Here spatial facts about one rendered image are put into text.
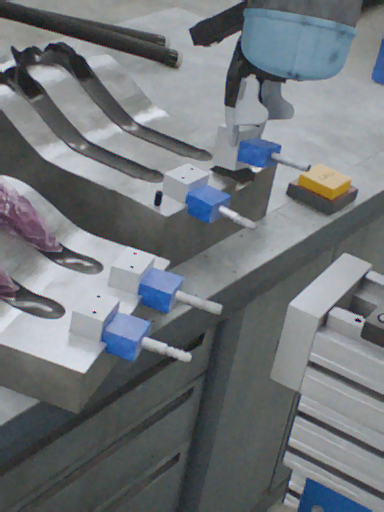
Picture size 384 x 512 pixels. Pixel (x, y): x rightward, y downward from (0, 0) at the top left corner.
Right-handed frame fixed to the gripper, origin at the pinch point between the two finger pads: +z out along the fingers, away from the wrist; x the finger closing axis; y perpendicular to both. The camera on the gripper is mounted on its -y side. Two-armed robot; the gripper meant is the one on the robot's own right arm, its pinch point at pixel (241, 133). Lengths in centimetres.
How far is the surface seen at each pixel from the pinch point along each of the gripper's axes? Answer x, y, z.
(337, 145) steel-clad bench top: 41.1, -5.3, 8.2
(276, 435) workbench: 40, -6, 63
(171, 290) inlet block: -27.0, 9.7, 12.8
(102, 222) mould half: -16.6, -8.8, 12.0
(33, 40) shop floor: 197, -211, 38
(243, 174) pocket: 3.0, -0.5, 6.3
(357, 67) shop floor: 296, -123, 37
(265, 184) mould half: 6.5, 1.2, 7.8
